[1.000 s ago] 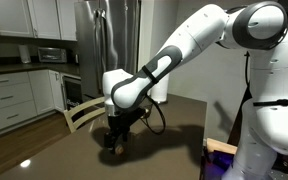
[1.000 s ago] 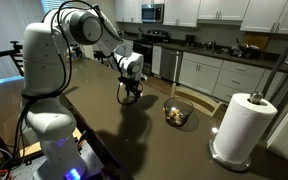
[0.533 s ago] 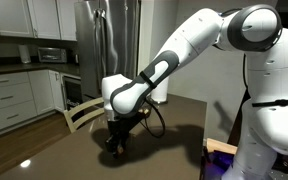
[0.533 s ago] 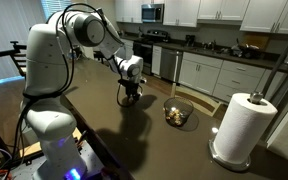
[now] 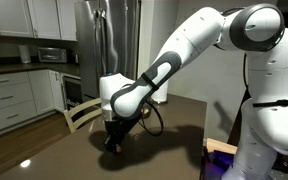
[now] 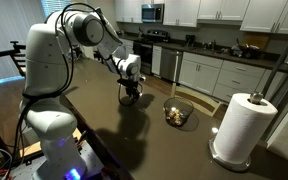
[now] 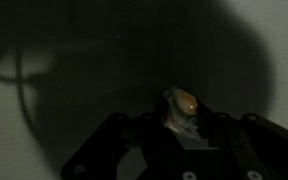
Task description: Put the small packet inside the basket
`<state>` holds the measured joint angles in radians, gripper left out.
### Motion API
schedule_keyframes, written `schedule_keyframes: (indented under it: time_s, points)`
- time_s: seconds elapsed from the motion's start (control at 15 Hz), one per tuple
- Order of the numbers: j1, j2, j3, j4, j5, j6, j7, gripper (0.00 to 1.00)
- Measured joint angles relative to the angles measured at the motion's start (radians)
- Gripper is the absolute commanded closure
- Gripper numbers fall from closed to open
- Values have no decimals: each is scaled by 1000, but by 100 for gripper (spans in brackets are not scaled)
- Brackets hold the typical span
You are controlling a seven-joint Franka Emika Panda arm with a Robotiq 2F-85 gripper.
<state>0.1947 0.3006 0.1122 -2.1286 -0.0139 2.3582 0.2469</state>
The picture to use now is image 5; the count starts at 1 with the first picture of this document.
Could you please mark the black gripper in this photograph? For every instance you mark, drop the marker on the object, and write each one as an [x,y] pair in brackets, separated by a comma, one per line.
[117,130]

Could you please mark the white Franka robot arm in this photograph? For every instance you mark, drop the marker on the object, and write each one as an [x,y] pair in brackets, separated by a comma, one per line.
[197,40]

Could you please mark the dark basket with snacks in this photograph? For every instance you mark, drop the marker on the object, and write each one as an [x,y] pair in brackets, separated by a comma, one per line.
[146,112]

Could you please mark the cream wooden chair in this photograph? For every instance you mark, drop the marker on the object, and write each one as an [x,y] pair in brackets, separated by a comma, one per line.
[84,113]

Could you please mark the black built-in oven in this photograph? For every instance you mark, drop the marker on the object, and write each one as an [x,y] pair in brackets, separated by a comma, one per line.
[73,91]

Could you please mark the white paper towel roll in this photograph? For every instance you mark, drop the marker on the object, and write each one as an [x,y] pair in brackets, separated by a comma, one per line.
[160,95]

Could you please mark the stainless steel refrigerator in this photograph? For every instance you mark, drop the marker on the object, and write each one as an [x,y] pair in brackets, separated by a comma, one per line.
[100,43]

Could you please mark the blue-lit electronics unit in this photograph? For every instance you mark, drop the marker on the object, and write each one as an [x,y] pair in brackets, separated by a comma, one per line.
[219,163]

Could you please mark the light wooden box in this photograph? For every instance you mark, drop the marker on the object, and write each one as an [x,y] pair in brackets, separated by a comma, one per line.
[220,145]

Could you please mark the silver toaster oven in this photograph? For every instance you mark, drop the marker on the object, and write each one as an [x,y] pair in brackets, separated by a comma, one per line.
[52,55]

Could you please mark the dark kitchen countertop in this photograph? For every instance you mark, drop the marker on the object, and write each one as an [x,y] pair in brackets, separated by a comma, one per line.
[34,67]

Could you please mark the white lower kitchen cabinets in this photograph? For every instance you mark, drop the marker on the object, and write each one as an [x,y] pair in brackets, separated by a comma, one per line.
[10,100]

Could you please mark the white kitchen cabinets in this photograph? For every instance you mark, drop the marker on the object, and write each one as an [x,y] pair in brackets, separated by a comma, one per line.
[10,100]
[24,16]

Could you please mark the white canister on counter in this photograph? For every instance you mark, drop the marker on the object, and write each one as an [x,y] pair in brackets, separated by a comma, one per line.
[24,54]

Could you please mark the white upper kitchen cabinets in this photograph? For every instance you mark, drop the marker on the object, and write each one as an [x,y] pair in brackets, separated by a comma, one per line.
[24,16]

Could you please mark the black camera stand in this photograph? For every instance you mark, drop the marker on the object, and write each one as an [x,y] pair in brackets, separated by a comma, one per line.
[238,130]

